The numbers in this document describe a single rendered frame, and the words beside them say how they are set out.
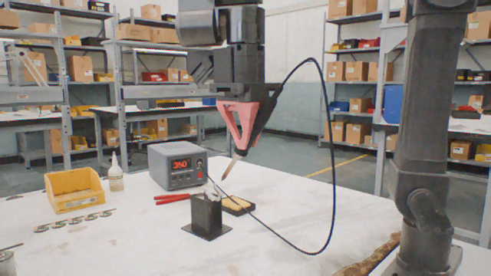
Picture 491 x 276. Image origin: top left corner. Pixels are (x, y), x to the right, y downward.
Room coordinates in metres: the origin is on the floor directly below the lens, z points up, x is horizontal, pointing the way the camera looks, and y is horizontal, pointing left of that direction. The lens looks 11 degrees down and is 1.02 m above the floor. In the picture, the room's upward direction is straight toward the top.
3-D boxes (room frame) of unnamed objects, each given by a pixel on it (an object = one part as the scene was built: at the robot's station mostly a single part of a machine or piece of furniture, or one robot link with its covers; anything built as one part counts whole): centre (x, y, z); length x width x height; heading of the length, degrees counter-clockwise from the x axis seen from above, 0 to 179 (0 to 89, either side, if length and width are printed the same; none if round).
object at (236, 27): (0.48, 0.00, 1.10); 0.07 x 0.06 x 0.07; 74
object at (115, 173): (0.75, 0.32, 0.80); 0.03 x 0.03 x 0.10
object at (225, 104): (0.48, 0.00, 0.96); 0.07 x 0.07 x 0.09; 51
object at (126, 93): (3.20, 0.61, 0.90); 1.30 x 0.06 x 0.12; 135
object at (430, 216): (0.41, -0.24, 0.85); 0.09 x 0.06 x 0.06; 164
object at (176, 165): (0.82, 0.18, 0.80); 0.15 x 0.12 x 0.10; 33
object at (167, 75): (5.10, 1.28, 1.06); 1.20 x 0.45 x 2.12; 135
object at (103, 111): (3.45, 0.86, 0.76); 1.40 x 0.71 x 1.53; 135
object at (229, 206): (0.64, 0.02, 0.76); 0.07 x 0.05 x 0.02; 45
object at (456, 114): (2.34, -1.64, 0.77); 0.24 x 0.16 x 0.04; 151
